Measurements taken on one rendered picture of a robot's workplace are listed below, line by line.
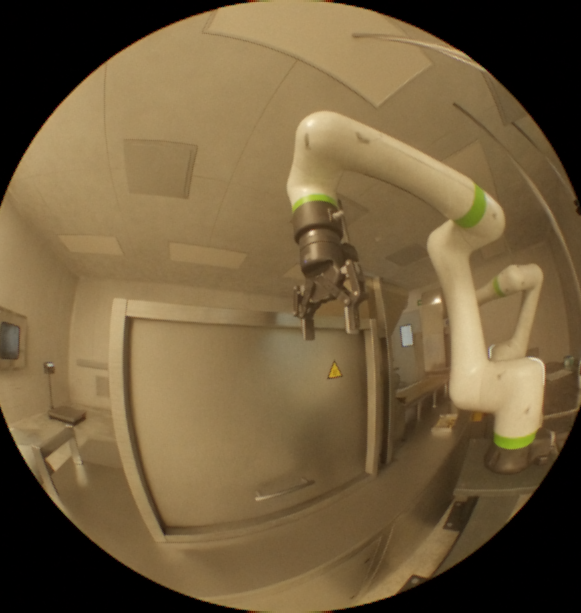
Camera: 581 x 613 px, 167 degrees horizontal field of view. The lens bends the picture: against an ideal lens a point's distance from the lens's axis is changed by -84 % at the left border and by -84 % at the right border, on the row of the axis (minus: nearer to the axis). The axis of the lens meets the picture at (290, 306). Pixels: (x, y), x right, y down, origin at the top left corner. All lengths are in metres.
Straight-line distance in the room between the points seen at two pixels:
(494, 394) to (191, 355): 0.64
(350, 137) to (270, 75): 1.17
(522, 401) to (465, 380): 0.18
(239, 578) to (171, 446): 0.31
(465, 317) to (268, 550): 0.71
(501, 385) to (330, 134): 0.57
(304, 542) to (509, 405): 0.52
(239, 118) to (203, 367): 1.49
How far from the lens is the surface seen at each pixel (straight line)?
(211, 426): 0.42
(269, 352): 0.43
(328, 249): 0.32
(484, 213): 0.51
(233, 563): 0.53
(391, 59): 1.58
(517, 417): 0.52
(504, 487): 0.54
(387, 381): 0.71
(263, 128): 1.60
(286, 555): 0.53
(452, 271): 0.59
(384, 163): 0.37
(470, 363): 0.57
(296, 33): 1.45
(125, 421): 0.40
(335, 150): 0.34
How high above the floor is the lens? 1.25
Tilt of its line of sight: 14 degrees up
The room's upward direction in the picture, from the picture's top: 2 degrees counter-clockwise
